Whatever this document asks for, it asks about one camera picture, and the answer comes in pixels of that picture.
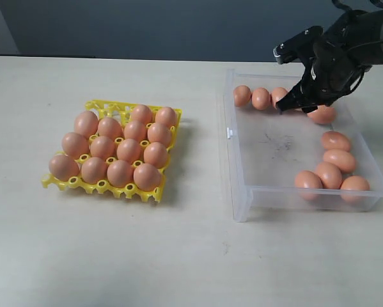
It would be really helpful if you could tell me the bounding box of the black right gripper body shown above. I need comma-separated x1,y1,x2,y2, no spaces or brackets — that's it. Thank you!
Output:
298,60,366,107

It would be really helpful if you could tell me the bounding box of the brown egg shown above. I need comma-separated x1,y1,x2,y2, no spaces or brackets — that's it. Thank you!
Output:
81,157,107,184
97,117,123,140
320,131,352,152
134,163,162,192
323,149,357,173
143,142,168,169
340,175,370,203
307,106,337,125
233,85,252,107
147,123,171,148
74,111,98,139
270,87,288,109
49,155,80,181
315,162,342,189
61,132,90,160
251,87,270,111
107,160,134,188
130,104,153,125
294,170,323,201
90,136,116,160
155,107,177,129
123,120,147,142
116,139,142,164

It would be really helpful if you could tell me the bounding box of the yellow plastic egg tray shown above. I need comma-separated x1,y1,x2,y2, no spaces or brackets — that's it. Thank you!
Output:
42,100,182,202

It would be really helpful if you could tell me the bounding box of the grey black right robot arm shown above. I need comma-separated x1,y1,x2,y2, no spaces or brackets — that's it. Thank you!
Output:
274,9,383,113

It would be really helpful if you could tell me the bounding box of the clear plastic bin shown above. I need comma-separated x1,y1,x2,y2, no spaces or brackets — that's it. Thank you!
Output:
217,70,383,222

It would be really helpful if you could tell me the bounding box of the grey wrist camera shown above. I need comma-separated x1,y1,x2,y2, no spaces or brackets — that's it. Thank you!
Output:
273,26,323,65

